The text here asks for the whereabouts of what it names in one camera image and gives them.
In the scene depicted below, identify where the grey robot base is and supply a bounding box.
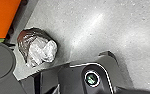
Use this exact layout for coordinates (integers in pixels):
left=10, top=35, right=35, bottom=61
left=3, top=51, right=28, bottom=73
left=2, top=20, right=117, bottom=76
left=0, top=40, right=132, bottom=94

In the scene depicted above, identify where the orange sofa seat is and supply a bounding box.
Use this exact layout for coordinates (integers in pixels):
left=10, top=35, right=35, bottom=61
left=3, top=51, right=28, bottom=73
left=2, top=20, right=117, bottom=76
left=0, top=0, right=23, bottom=40

